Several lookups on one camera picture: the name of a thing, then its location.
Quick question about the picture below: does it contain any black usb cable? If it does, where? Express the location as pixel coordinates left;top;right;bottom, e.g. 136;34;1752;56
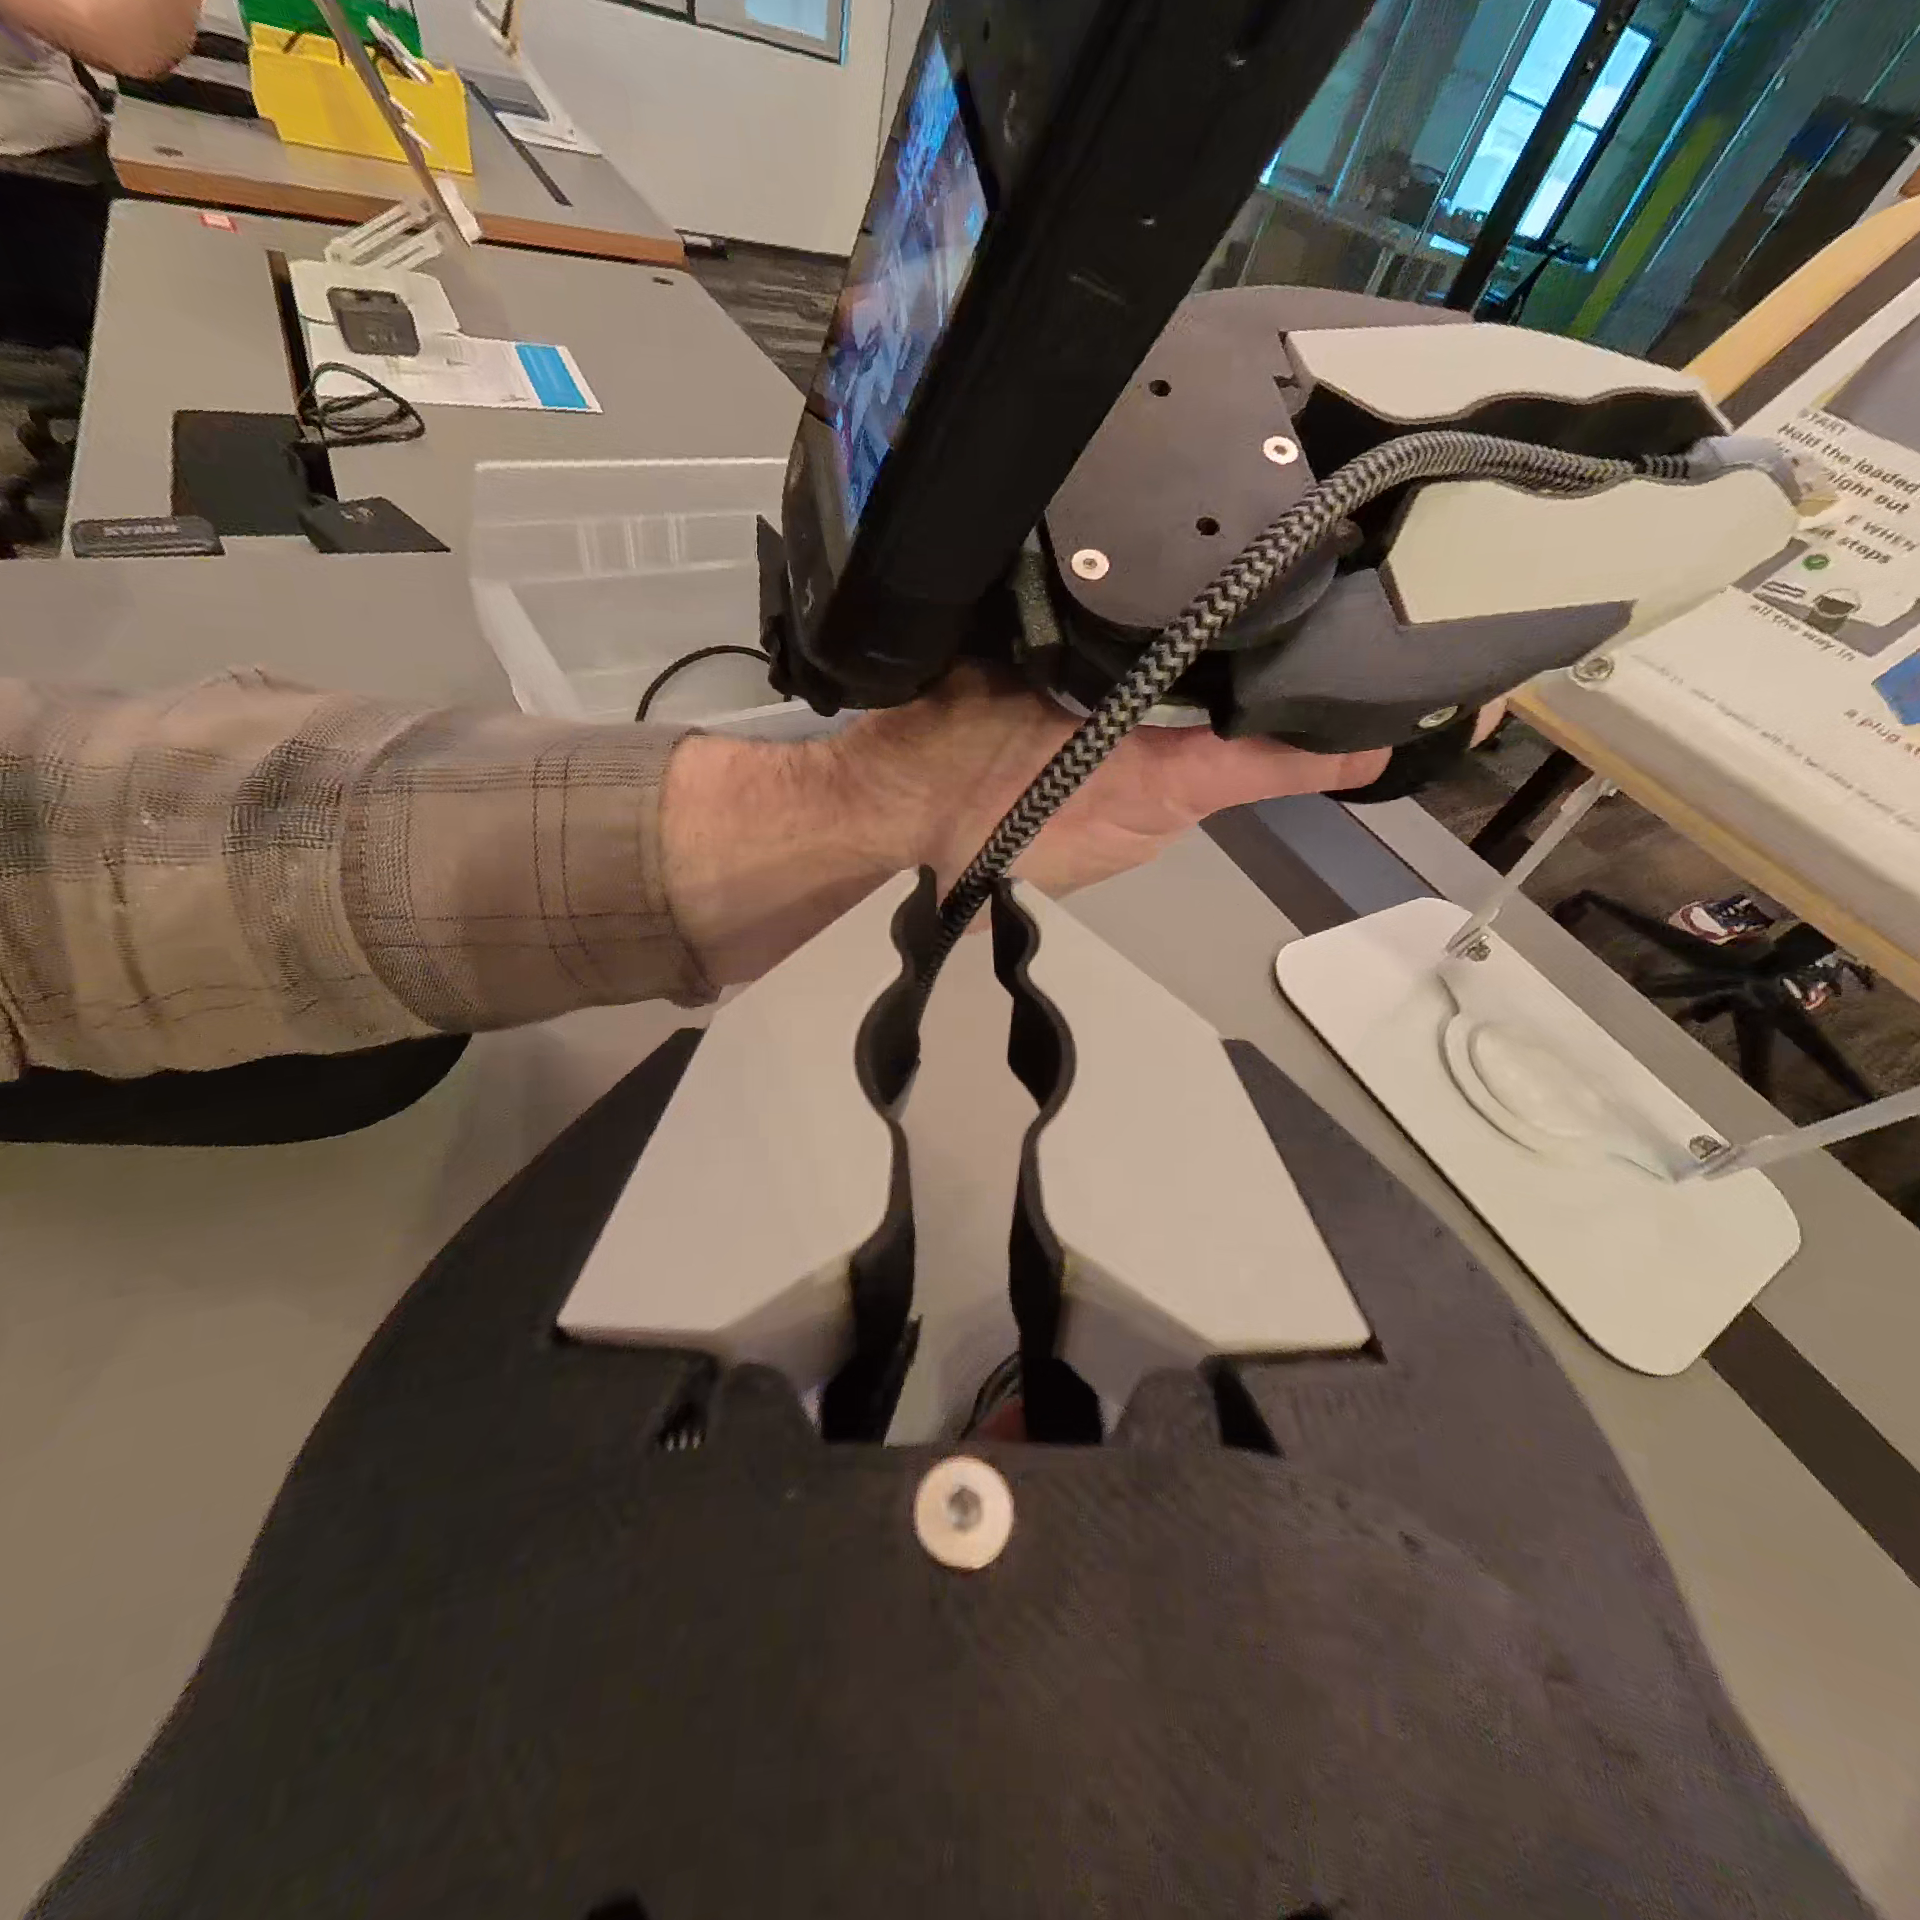
635;643;786;726

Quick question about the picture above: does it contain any braided usb cable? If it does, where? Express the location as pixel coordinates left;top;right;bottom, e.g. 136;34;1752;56
900;430;1840;1038

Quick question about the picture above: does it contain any thin black cable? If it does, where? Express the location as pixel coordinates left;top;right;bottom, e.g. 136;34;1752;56
293;360;431;451

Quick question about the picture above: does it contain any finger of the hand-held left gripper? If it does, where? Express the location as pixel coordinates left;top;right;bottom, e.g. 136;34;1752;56
1376;457;1806;644
1284;319;1740;481

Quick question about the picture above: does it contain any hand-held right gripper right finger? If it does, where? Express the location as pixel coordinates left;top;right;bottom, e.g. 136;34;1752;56
991;882;1374;1442

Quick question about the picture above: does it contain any instruction sheet on board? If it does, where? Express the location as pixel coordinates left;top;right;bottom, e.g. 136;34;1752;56
1507;195;1920;1005

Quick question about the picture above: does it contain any blue-and-white leaflet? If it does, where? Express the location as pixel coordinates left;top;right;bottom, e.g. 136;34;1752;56
413;332;606;416

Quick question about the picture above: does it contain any grey work desk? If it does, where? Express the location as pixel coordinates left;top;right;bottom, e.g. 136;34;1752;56
67;195;821;565

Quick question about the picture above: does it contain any person's left forearm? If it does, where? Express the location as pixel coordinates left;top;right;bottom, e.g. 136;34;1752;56
0;666;842;1081

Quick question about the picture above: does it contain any yellow bin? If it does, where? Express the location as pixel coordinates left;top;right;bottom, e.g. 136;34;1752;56
247;22;477;181

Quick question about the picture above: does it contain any person's left hand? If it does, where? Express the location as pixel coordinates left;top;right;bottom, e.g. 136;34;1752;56
832;669;1513;943

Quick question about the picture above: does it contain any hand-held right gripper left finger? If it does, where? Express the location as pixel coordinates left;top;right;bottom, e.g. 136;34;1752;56
558;870;930;1442

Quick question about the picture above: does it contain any black flat box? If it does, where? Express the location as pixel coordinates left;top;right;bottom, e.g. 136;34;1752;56
67;515;228;563

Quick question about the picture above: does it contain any black desk pad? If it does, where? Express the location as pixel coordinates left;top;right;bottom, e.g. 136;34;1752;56
169;408;325;540

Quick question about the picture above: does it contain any black chair base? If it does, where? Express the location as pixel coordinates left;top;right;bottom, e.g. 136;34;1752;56
1553;892;1878;1105

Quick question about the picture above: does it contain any black flat case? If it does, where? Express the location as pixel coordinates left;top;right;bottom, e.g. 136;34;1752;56
296;494;450;556

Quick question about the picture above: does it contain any clear plastic bin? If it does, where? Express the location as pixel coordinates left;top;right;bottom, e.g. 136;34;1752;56
468;457;842;726

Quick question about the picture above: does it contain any white stand base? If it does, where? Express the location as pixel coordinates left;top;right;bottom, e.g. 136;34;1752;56
1274;897;1803;1378

